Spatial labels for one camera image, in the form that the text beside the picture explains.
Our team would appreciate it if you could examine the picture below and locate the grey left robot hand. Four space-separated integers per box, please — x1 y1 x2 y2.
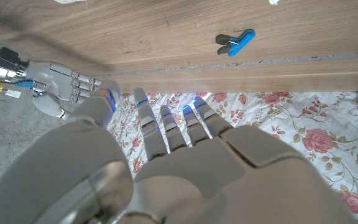
0 80 358 224

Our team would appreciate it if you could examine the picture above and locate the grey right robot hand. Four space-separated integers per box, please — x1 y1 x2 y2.
25 60 103 121

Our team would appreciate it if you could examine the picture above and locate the floral backdrop cloth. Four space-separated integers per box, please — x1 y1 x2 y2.
106 91 358 224

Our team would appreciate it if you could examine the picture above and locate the blue binder clip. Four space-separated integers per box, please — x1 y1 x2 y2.
215 29 256 57

